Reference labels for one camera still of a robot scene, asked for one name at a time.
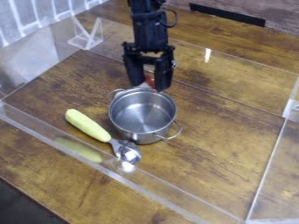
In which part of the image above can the black strip on table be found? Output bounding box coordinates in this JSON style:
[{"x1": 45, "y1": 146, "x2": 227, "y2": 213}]
[{"x1": 189, "y1": 3, "x2": 267, "y2": 27}]

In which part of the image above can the clear acrylic triangle bracket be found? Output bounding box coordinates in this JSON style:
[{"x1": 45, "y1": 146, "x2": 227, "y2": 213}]
[{"x1": 68, "y1": 17, "x2": 104, "y2": 50}]

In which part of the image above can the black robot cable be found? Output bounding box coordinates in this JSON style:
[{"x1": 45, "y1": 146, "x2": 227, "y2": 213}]
[{"x1": 159, "y1": 6, "x2": 180, "y2": 29}]

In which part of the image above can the spoon with yellow handle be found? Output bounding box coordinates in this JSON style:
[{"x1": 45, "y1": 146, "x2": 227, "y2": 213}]
[{"x1": 64, "y1": 108, "x2": 141, "y2": 164}]

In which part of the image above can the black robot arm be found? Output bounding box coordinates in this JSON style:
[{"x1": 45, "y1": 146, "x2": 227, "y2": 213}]
[{"x1": 122, "y1": 0, "x2": 177, "y2": 92}]

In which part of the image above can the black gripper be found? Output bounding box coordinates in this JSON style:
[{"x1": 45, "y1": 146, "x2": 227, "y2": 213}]
[{"x1": 122, "y1": 12, "x2": 173, "y2": 92}]

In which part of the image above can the silver pot with handles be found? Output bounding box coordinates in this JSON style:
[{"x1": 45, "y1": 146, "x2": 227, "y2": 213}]
[{"x1": 108, "y1": 87, "x2": 183, "y2": 144}]

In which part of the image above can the red and white mushroom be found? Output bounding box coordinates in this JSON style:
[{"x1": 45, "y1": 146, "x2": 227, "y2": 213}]
[{"x1": 136, "y1": 73, "x2": 155, "y2": 88}]

